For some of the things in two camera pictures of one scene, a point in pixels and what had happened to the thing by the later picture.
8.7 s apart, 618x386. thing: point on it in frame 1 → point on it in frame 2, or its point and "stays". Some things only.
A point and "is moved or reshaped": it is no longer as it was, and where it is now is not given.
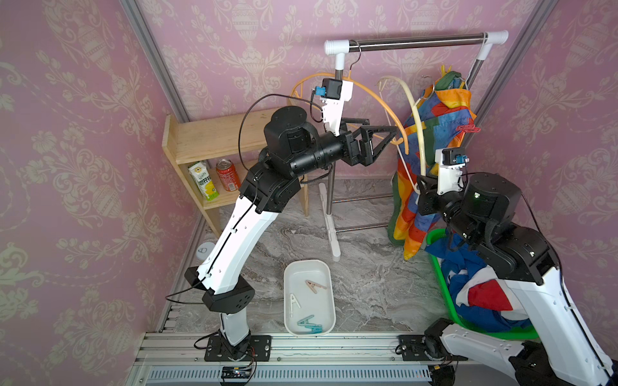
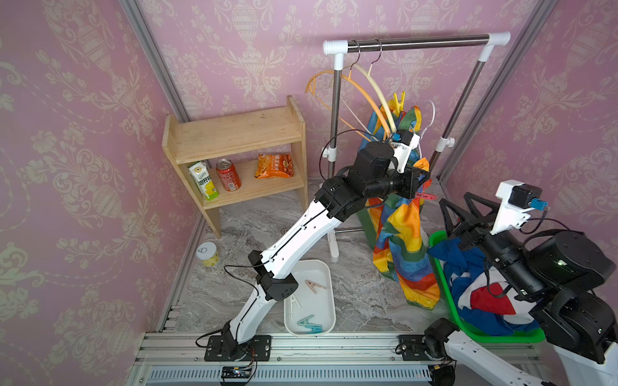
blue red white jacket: x=484 y=301 stays
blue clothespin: x=315 y=329 stays
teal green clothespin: x=304 y=322 stays
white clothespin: x=293 y=300 stays
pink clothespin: x=311 y=285 stays
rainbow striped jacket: x=449 y=115 → x=394 y=226
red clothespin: x=468 y=128 is moved or reshaped
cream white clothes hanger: x=414 y=104 → x=368 y=74
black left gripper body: x=329 y=149 → x=400 y=183
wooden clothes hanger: x=384 y=137 is moved or reshaped
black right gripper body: x=438 y=204 → x=503 y=253
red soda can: x=228 y=174 stays
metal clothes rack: x=340 y=48 stays
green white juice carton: x=199 y=171 stays
